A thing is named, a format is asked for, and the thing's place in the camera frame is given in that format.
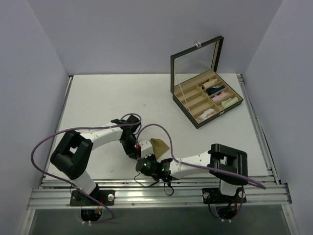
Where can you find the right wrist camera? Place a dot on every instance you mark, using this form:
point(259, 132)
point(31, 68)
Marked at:
point(146, 148)

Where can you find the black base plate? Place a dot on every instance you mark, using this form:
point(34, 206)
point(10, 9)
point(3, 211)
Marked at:
point(213, 196)
point(105, 196)

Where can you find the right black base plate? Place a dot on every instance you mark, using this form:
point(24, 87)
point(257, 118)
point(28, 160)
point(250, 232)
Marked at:
point(213, 196)

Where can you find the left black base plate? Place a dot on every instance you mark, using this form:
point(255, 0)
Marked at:
point(105, 196)

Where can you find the pale green rolled underwear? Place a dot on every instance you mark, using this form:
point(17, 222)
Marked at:
point(229, 102)

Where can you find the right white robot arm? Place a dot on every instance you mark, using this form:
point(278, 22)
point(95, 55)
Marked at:
point(226, 163)

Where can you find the pink rolled underwear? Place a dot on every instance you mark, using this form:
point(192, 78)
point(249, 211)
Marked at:
point(220, 96)

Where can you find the beige rolled underwear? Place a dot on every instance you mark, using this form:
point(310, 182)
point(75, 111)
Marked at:
point(209, 83)

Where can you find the black compartment storage box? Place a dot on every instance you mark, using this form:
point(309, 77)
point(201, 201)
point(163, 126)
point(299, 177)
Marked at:
point(192, 67)

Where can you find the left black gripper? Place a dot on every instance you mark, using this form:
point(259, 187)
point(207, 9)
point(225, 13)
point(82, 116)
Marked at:
point(132, 152)

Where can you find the white underwear pink trim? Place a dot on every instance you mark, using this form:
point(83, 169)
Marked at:
point(206, 114)

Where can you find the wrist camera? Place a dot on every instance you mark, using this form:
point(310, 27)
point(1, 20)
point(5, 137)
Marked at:
point(146, 148)
point(133, 121)

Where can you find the aluminium rail frame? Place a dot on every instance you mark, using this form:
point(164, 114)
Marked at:
point(93, 100)

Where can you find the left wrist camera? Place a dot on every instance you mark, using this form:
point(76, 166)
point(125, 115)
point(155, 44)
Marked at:
point(133, 121)

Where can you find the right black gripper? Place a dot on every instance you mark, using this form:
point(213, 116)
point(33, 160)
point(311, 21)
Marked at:
point(159, 163)

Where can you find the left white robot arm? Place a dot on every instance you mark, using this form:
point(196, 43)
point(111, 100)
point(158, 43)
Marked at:
point(71, 156)

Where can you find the navy rolled underwear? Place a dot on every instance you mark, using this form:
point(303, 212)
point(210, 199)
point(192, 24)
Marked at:
point(215, 89)

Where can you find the tan brown underwear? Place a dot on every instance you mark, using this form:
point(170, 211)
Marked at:
point(159, 147)

